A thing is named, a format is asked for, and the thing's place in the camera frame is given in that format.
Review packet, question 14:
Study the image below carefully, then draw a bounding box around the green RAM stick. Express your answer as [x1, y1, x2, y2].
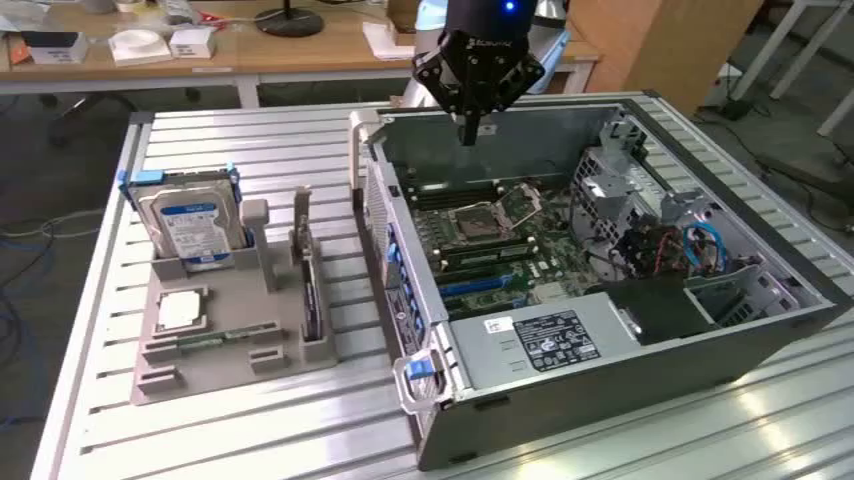
[176, 327, 269, 350]
[438, 242, 537, 267]

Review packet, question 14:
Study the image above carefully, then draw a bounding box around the wooden desk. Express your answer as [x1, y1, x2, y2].
[0, 0, 602, 96]

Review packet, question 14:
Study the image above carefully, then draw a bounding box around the grey power supply unit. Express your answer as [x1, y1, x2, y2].
[447, 292, 644, 391]

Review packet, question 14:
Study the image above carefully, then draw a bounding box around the white floor cable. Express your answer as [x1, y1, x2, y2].
[0, 207, 103, 240]

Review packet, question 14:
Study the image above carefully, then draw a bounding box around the black lamp base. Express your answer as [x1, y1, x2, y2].
[255, 0, 325, 38]

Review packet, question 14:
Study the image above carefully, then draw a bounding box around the black RAM slot bank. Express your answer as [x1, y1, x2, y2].
[411, 180, 503, 210]
[433, 238, 539, 274]

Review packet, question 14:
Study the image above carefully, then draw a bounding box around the grey parts rack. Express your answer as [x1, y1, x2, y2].
[130, 197, 342, 407]

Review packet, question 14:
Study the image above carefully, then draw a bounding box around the small white box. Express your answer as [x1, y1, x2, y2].
[167, 27, 219, 58]

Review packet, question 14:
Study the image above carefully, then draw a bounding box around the blue expansion slot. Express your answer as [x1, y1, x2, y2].
[437, 276, 499, 299]

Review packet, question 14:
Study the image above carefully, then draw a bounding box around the metal socket cover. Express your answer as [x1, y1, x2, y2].
[497, 182, 546, 226]

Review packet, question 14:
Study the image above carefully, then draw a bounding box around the grey case handle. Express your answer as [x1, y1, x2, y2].
[393, 348, 457, 416]

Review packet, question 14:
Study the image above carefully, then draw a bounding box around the white booklet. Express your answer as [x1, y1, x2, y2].
[362, 20, 419, 61]

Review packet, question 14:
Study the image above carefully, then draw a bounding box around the grey disk bay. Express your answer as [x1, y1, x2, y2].
[684, 262, 802, 329]

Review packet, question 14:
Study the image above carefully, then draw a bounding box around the wooden cabinet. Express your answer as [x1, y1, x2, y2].
[586, 0, 766, 109]

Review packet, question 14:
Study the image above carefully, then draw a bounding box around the white table frame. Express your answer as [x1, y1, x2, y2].
[726, 0, 854, 137]

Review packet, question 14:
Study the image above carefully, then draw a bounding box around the dark grey PC case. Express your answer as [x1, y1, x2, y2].
[350, 89, 854, 474]

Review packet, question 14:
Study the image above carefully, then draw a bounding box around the red wire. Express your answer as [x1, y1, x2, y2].
[650, 227, 689, 274]

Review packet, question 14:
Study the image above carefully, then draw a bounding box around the black graphics card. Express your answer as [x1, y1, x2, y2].
[291, 184, 329, 347]

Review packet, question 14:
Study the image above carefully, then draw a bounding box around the hard disk with blue carrier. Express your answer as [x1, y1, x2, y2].
[118, 162, 253, 275]

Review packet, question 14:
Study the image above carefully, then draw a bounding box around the brown cardboard box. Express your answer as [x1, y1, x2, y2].
[386, 0, 423, 32]

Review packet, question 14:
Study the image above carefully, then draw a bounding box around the CPU socket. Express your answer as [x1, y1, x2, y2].
[447, 202, 513, 242]

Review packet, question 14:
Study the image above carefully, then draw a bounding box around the white box with dark lid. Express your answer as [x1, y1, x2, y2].
[19, 30, 91, 65]

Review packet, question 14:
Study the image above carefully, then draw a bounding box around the blue wire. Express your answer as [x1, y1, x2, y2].
[684, 219, 730, 275]

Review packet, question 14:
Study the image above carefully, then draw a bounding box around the silver CPU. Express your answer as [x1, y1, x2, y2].
[158, 292, 210, 332]

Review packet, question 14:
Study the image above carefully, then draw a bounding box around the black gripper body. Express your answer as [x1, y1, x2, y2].
[439, 0, 535, 115]

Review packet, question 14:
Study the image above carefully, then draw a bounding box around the green motherboard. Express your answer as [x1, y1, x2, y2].
[399, 169, 622, 321]

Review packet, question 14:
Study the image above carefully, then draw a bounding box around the white foam tray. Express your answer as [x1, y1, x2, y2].
[108, 29, 174, 67]

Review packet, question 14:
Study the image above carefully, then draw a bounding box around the metal drive cage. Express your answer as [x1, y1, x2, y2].
[573, 117, 720, 261]

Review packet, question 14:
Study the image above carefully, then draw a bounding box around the blue floor cable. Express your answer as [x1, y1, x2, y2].
[0, 239, 59, 431]

